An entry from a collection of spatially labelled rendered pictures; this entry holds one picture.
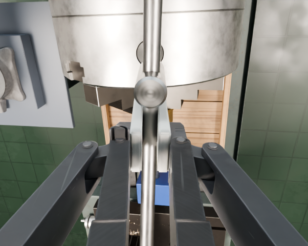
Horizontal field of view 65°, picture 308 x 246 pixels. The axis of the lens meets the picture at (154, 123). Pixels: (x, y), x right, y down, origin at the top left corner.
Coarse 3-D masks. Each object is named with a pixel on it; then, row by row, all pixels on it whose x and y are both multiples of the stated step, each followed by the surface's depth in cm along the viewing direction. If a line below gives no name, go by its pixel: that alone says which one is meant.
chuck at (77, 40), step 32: (64, 32) 33; (96, 32) 30; (128, 32) 29; (192, 32) 30; (224, 32) 32; (64, 64) 37; (96, 64) 32; (128, 64) 30; (192, 64) 31; (224, 64) 35
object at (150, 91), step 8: (160, 64) 20; (144, 72) 17; (152, 72) 16; (160, 72) 17; (136, 80) 16; (144, 80) 15; (152, 80) 15; (160, 80) 15; (136, 88) 16; (144, 88) 15; (152, 88) 15; (160, 88) 15; (136, 96) 16; (144, 96) 16; (152, 96) 16; (160, 96) 16; (144, 104) 16; (152, 104) 16; (160, 104) 16
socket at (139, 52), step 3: (141, 42) 29; (138, 45) 30; (141, 45) 29; (138, 48) 30; (141, 48) 30; (162, 48) 30; (138, 51) 30; (141, 51) 30; (162, 51) 30; (138, 54) 30; (141, 54) 30; (162, 54) 30; (138, 57) 30; (141, 57) 30; (162, 57) 30; (138, 60) 30; (141, 60) 30
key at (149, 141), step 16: (144, 0) 15; (160, 0) 15; (144, 16) 15; (160, 16) 15; (144, 32) 16; (160, 32) 16; (144, 48) 16; (160, 48) 16; (144, 64) 17; (144, 112) 18; (144, 128) 19; (144, 144) 19; (144, 160) 19; (144, 176) 20; (144, 192) 20; (144, 208) 20; (144, 224) 20; (144, 240) 21
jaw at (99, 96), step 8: (72, 64) 36; (72, 72) 37; (80, 72) 35; (80, 80) 36; (88, 88) 38; (96, 88) 36; (104, 88) 37; (112, 88) 39; (120, 88) 40; (88, 96) 39; (96, 96) 37; (104, 96) 38; (112, 96) 39; (120, 96) 40; (128, 96) 41; (96, 104) 38; (104, 104) 38; (112, 104) 43; (120, 104) 41; (128, 104) 42; (128, 112) 45
